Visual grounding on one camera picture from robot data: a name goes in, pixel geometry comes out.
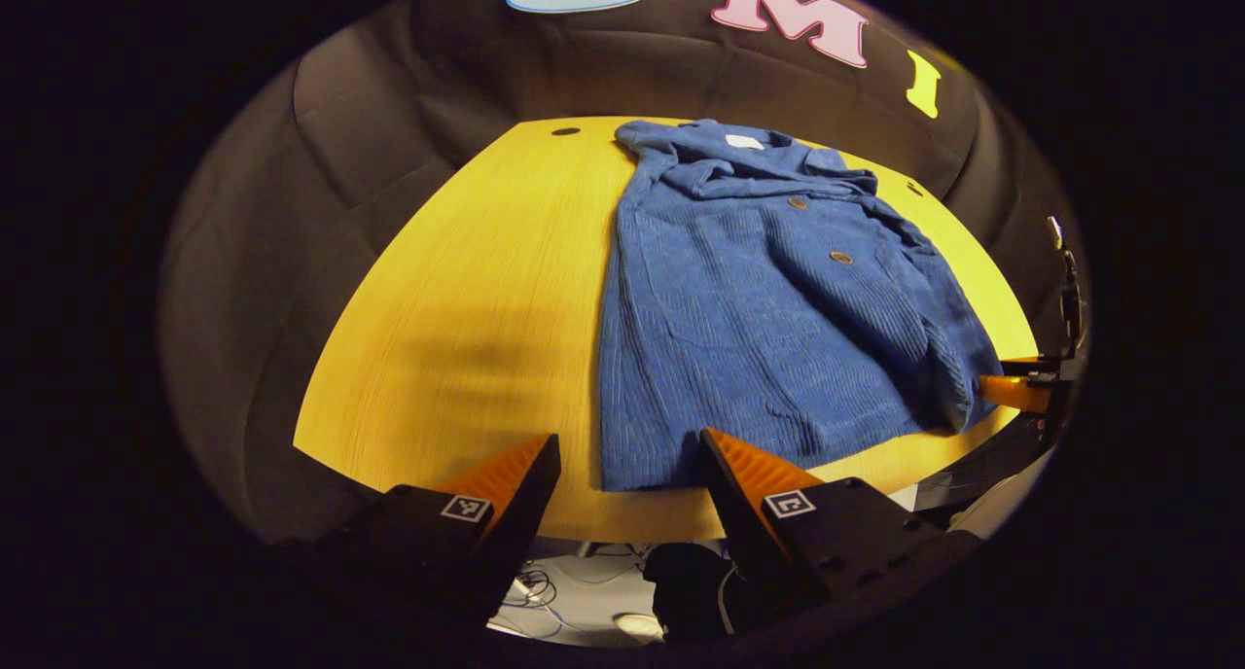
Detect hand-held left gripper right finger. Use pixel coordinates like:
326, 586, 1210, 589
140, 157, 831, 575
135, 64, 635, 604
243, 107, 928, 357
698, 428, 983, 616

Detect thin dark upright rod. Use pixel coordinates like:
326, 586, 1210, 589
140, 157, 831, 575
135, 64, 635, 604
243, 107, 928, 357
1047, 216, 1086, 359

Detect thin dark cable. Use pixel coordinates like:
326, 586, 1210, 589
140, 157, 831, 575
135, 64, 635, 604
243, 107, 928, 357
498, 564, 587, 641

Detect blue corduroy jacket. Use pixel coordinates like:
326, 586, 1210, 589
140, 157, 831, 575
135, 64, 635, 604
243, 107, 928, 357
596, 118, 1005, 493

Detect dark bundle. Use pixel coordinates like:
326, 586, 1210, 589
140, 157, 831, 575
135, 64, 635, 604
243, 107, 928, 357
644, 542, 742, 643

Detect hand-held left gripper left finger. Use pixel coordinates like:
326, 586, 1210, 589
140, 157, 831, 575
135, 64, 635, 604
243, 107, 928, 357
272, 433, 563, 631

